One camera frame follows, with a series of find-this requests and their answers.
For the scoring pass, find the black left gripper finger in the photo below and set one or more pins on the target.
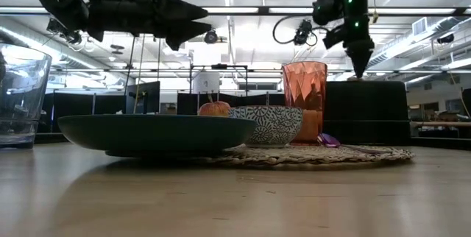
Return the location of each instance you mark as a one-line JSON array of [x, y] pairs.
[[184, 12], [184, 32]]

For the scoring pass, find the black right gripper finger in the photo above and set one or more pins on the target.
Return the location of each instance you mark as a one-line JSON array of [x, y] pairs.
[[356, 60], [364, 60]]

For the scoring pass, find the orange faceted plastic tumbler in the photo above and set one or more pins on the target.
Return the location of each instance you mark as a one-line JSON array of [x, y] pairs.
[[305, 90]]

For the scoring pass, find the red yellow apple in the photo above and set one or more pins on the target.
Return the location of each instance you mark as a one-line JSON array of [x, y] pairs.
[[214, 109]]

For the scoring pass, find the iridescent metal spoon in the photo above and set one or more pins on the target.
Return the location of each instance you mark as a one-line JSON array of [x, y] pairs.
[[328, 140]]

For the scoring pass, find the teal ceramic plate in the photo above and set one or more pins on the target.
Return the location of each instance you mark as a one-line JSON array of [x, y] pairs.
[[154, 134]]

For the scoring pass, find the blue white patterned bowl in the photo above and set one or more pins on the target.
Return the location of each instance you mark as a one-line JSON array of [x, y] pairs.
[[272, 126]]

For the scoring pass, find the toast bread slice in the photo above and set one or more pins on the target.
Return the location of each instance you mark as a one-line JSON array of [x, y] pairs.
[[355, 79]]

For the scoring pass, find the black toaster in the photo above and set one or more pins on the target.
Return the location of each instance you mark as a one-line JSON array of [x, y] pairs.
[[368, 112]]

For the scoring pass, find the white cylindrical tank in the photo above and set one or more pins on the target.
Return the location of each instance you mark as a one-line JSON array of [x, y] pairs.
[[206, 82]]

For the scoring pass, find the black computer monitor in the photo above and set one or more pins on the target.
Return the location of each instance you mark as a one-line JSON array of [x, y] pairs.
[[147, 97]]

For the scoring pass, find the black overhead light bar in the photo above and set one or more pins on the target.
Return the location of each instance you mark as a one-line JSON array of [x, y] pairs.
[[265, 10]]

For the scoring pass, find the round woven placemat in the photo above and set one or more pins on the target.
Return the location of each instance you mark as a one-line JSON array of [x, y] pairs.
[[312, 154]]

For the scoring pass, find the clear glass container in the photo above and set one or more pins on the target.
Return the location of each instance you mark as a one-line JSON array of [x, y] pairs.
[[22, 101]]

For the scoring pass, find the round black ceiling camera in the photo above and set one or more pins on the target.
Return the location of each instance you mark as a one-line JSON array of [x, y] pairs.
[[210, 37]]

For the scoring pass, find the black overhead camera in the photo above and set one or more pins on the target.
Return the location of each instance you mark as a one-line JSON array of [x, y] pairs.
[[302, 32]]

